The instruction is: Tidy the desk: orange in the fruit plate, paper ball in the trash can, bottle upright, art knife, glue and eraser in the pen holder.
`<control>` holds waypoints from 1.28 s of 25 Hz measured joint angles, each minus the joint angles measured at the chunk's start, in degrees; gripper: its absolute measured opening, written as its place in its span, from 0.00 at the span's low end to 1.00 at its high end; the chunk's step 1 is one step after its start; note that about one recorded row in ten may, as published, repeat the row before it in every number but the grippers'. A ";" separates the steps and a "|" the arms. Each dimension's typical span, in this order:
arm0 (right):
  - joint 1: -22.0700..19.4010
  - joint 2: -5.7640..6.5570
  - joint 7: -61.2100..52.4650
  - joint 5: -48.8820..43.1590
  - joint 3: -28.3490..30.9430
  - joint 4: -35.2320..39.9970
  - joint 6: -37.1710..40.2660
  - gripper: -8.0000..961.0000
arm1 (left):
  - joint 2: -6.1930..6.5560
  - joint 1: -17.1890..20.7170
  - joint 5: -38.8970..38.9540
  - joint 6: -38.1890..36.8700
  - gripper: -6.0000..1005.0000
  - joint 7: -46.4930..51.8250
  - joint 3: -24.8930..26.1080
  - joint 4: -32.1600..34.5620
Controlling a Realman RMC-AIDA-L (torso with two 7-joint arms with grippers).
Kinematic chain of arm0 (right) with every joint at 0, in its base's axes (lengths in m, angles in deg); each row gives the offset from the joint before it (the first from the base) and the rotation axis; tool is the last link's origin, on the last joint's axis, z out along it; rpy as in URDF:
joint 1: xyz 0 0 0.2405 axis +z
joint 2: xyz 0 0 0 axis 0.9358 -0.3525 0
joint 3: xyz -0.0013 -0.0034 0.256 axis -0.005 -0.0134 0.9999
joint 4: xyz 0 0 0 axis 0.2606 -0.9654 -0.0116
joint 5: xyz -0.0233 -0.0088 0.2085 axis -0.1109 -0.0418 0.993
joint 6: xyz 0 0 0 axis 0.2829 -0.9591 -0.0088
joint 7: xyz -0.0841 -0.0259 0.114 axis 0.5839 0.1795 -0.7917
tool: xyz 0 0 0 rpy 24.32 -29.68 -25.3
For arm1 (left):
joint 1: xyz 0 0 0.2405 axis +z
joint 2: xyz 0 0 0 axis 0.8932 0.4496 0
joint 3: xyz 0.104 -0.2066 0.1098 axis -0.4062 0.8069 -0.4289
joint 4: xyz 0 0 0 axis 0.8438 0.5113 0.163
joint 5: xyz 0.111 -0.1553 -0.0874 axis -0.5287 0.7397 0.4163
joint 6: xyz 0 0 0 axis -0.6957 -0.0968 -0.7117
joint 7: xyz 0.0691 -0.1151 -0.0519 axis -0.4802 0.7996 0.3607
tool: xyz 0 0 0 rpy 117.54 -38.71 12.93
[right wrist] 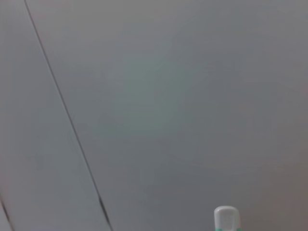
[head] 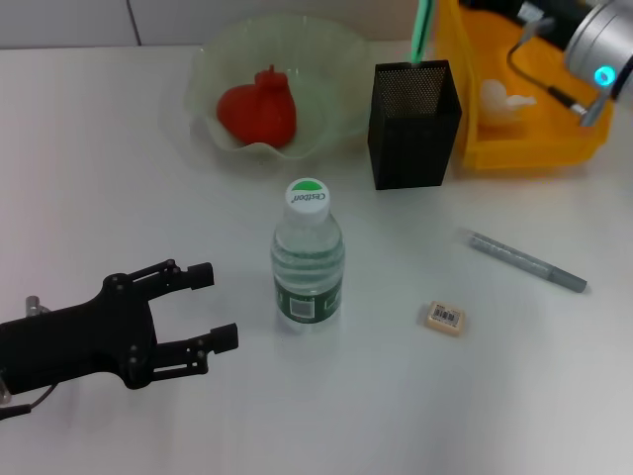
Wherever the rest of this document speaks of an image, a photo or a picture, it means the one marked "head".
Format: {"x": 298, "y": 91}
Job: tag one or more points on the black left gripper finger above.
{"x": 200, "y": 276}
{"x": 222, "y": 339}

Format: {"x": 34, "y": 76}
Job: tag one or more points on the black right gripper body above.
{"x": 554, "y": 17}

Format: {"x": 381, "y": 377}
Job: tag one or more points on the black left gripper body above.
{"x": 99, "y": 336}

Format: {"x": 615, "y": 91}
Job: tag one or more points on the white paper ball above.
{"x": 499, "y": 101}

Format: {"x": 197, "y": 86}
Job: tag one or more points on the clear green-label water bottle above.
{"x": 307, "y": 267}

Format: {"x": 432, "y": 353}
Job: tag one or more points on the mint green utility knife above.
{"x": 421, "y": 29}

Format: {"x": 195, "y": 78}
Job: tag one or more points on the red-orange toy fruit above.
{"x": 259, "y": 114}

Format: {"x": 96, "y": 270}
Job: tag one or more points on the beige eraser with barcode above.
{"x": 446, "y": 316}

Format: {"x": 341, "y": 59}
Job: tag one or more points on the black mesh pen holder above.
{"x": 415, "y": 138}

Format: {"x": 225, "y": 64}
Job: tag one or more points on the green glass fruit plate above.
{"x": 326, "y": 74}

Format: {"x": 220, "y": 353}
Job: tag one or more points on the grey marker pen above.
{"x": 524, "y": 262}

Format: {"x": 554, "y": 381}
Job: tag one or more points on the yellow plastic bin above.
{"x": 534, "y": 148}

